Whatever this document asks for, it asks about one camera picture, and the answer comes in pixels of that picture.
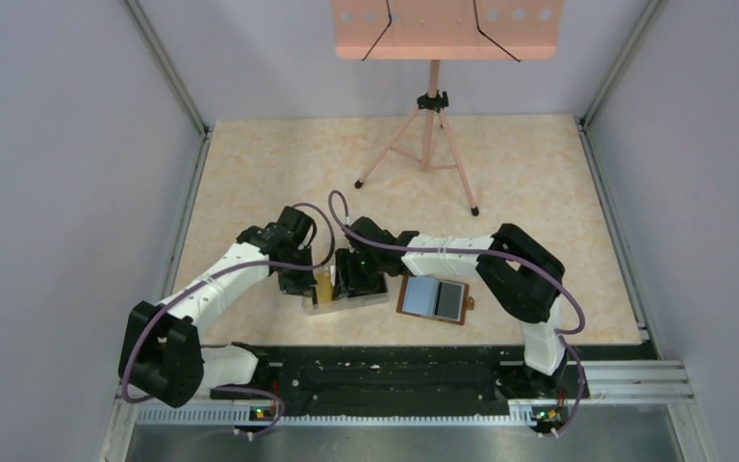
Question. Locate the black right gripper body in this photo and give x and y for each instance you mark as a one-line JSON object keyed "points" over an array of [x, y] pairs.
{"points": [[344, 255]]}

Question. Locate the clear acrylic card box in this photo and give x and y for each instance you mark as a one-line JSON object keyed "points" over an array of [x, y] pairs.
{"points": [[379, 297]]}

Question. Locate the brown leather card holder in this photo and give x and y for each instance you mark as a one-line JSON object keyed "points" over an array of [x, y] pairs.
{"points": [[418, 295]]}

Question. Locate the black credit card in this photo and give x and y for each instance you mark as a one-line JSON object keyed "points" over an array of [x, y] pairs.
{"points": [[450, 300]]}

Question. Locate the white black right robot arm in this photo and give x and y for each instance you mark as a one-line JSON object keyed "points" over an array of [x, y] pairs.
{"points": [[523, 277]]}

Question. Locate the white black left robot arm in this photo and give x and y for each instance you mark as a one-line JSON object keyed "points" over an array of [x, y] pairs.
{"points": [[162, 356]]}

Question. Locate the yellow credit card stack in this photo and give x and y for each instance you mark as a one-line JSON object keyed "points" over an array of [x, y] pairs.
{"points": [[323, 293]]}

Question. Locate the pink tripod music stand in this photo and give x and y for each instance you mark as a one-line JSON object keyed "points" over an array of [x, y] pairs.
{"points": [[435, 32]]}

